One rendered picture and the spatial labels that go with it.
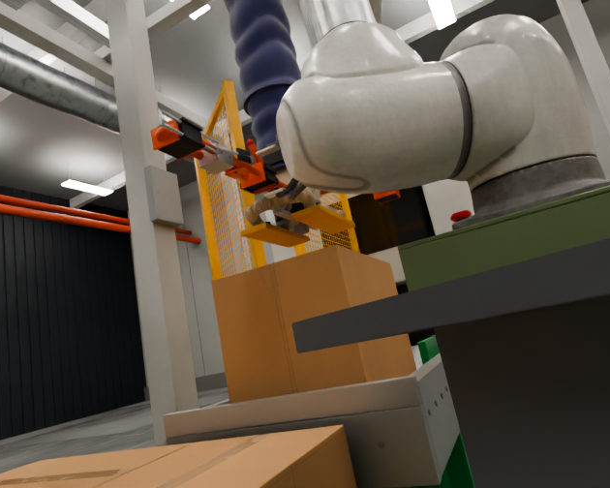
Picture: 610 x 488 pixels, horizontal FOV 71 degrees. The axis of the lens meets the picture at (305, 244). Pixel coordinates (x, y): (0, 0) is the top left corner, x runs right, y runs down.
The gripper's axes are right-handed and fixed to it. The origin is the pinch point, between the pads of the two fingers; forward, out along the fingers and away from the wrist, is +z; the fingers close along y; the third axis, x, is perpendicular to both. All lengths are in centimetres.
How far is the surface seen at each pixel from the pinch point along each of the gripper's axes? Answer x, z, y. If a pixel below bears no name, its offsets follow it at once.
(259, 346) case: -5.2, 8.6, 48.8
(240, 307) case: -5.2, 12.6, 37.3
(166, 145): -37.8, 3.7, 2.7
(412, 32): 662, -37, -473
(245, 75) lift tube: 15.1, 7.6, -46.1
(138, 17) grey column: 66, 96, -157
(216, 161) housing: -23.7, 0.7, 3.1
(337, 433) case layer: -23, -17, 69
